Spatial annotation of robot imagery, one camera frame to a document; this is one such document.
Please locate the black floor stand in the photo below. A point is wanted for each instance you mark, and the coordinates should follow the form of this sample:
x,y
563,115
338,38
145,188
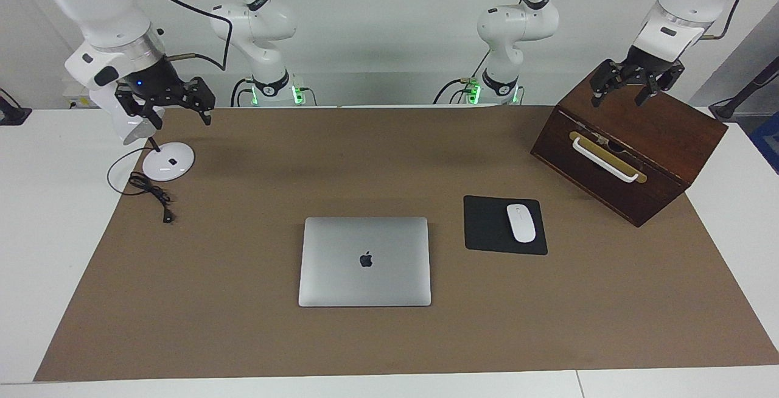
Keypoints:
x,y
739,97

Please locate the white wall socket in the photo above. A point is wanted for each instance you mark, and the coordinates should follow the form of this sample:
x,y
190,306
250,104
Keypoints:
x,y
76,90

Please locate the blue crate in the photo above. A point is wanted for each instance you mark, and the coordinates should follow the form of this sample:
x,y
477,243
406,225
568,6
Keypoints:
x,y
768,142

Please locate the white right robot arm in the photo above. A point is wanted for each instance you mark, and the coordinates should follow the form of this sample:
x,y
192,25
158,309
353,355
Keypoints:
x,y
109,14

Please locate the black clamp mount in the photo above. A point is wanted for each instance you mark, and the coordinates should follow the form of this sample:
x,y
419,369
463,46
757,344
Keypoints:
x,y
12,115

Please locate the white desk lamp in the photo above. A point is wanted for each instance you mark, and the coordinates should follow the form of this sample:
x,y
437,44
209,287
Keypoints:
x,y
167,164

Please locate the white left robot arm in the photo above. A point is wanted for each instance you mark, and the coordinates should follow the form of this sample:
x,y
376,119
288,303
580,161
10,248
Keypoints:
x,y
517,27

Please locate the dark wooden box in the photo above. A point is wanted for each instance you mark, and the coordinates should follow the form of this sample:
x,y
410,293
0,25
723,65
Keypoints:
x,y
657,124

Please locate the white computer mouse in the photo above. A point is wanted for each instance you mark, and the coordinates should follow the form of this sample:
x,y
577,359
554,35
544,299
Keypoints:
x,y
521,223

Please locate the black mouse pad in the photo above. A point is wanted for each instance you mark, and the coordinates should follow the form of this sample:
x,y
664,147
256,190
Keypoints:
x,y
487,227

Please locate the brown table mat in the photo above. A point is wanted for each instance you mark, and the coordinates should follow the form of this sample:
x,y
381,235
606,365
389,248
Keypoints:
x,y
243,325

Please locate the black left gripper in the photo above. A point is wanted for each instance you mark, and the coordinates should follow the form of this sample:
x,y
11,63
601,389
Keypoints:
x,y
645,69

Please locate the silver laptop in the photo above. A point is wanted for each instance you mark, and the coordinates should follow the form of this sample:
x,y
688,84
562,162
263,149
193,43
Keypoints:
x,y
389,276

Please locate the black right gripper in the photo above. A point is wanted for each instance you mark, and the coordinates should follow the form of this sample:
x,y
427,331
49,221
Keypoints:
x,y
152,84

